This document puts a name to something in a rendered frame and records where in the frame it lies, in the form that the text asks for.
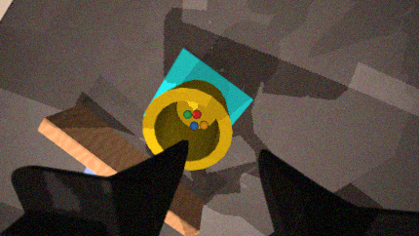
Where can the orange marble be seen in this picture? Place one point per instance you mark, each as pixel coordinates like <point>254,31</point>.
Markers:
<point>204,125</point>

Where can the blue marble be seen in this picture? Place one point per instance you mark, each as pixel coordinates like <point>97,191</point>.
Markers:
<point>194,126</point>

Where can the orange flat bar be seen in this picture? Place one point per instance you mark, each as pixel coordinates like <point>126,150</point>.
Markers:
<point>89,140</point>

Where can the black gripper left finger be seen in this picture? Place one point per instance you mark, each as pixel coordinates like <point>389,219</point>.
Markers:
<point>133,202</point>

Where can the green marble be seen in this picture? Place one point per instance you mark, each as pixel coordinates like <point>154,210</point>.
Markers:
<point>187,114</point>

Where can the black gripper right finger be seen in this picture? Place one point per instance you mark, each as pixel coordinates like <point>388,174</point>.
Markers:
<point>299,206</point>

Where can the yellow cup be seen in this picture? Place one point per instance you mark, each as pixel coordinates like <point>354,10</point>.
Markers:
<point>163,123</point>

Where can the red marble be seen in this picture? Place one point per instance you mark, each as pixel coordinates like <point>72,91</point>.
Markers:
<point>197,114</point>

